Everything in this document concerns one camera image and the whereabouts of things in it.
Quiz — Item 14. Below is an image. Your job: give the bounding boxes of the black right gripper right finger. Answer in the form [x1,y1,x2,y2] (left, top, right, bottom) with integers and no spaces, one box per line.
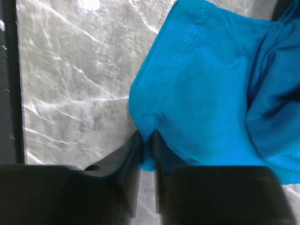
[152,132,293,225]

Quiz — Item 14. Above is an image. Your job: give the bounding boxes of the blue t-shirt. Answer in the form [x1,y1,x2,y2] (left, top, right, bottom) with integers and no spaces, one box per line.
[129,0,300,185]

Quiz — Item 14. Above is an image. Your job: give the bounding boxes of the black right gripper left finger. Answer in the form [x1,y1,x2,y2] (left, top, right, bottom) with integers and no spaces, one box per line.
[0,132,143,225]

